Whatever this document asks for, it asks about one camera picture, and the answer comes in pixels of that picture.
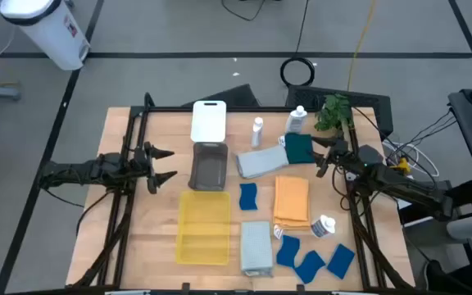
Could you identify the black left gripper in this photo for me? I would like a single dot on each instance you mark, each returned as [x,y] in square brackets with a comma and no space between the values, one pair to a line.
[142,164]

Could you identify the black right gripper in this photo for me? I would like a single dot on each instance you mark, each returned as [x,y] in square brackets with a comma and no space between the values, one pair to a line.
[338,151]

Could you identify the dark green cloth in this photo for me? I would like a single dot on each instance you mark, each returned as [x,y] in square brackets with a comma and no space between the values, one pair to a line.
[299,148]

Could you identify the orange cloth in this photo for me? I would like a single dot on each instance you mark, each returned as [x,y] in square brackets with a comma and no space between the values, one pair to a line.
[291,201]

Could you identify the plain grey cloth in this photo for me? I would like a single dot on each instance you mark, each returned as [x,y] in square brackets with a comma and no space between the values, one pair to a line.
[260,162]

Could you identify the white tube with label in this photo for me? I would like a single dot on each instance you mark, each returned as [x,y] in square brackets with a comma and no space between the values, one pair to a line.
[323,226]

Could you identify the blue wavy sponge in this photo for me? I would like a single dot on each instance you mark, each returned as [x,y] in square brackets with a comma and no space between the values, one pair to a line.
[288,250]
[248,196]
[341,261]
[309,267]

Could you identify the grey waffle towel with tag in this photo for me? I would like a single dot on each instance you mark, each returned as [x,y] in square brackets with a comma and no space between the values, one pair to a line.
[256,248]

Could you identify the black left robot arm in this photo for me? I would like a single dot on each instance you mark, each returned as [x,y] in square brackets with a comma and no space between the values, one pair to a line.
[76,170]

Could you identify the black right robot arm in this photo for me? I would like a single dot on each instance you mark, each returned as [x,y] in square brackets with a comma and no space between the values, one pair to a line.
[404,186]

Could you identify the green plant sprig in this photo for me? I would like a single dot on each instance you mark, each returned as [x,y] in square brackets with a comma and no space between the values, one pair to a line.
[334,112]

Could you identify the flat white labelled bottle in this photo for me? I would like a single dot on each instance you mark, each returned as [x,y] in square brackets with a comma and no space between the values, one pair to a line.
[296,122]

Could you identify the grey plastic bin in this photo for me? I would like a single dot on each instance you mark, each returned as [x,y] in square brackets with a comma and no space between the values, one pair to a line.
[208,168]

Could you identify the white cutting board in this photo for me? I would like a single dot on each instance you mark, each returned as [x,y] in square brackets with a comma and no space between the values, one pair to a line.
[208,123]

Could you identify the black perforated panel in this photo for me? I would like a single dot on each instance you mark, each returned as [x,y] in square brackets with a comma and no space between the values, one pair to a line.
[367,106]

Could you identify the slim white bottle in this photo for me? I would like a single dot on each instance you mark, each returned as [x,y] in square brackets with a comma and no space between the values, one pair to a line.
[257,133]

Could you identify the yellow plastic bin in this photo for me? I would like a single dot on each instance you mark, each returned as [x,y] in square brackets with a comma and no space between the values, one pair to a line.
[203,229]

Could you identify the yellow connector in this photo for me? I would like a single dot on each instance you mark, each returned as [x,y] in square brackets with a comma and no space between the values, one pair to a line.
[403,166]

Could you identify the black flat panel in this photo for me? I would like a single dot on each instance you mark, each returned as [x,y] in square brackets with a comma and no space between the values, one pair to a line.
[232,97]

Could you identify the grey cylinder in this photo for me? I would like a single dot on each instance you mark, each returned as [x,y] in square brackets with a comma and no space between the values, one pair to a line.
[465,228]

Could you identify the white trash can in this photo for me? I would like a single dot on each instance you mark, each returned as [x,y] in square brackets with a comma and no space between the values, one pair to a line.
[47,37]

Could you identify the black table frame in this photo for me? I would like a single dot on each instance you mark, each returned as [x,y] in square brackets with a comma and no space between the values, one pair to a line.
[170,109]

